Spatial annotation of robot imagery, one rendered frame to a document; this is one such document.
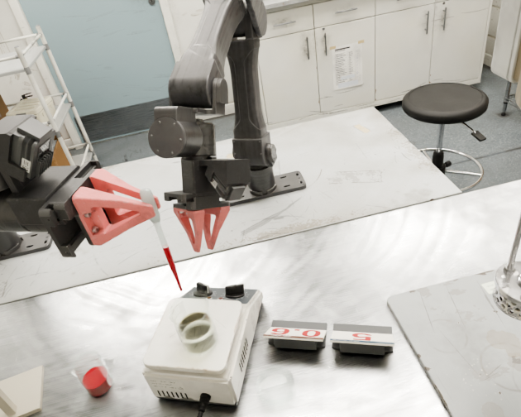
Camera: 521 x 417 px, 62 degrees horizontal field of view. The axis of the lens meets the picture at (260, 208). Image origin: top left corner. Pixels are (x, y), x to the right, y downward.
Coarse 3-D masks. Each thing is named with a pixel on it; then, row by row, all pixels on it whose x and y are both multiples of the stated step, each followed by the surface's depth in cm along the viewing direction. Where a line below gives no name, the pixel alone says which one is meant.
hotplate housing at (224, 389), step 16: (192, 288) 76; (256, 304) 71; (240, 320) 65; (256, 320) 71; (240, 336) 63; (240, 352) 62; (144, 368) 61; (240, 368) 62; (160, 384) 60; (176, 384) 60; (192, 384) 59; (208, 384) 58; (224, 384) 57; (240, 384) 61; (192, 400) 62; (208, 400) 59; (224, 400) 60
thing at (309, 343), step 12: (276, 324) 71; (288, 324) 71; (300, 324) 70; (312, 324) 70; (324, 324) 70; (264, 336) 65; (276, 336) 65; (324, 336) 66; (300, 348) 67; (312, 348) 66
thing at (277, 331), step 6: (270, 330) 68; (276, 330) 68; (282, 330) 68; (288, 330) 68; (294, 330) 68; (300, 330) 68; (306, 330) 68; (312, 330) 68; (318, 330) 68; (300, 336) 65; (306, 336) 65; (312, 336) 65; (318, 336) 65
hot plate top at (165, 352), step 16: (224, 304) 65; (240, 304) 65; (160, 320) 65; (224, 320) 63; (160, 336) 62; (176, 336) 62; (224, 336) 61; (160, 352) 60; (176, 352) 60; (208, 352) 59; (224, 352) 58; (160, 368) 58; (176, 368) 58; (192, 368) 57; (208, 368) 57; (224, 368) 57
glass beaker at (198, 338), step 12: (180, 300) 58; (192, 300) 59; (204, 300) 58; (168, 312) 56; (180, 312) 59; (192, 312) 60; (204, 312) 60; (180, 324) 54; (192, 324) 54; (204, 324) 56; (180, 336) 57; (192, 336) 56; (204, 336) 57; (216, 336) 59; (192, 348) 57; (204, 348) 58
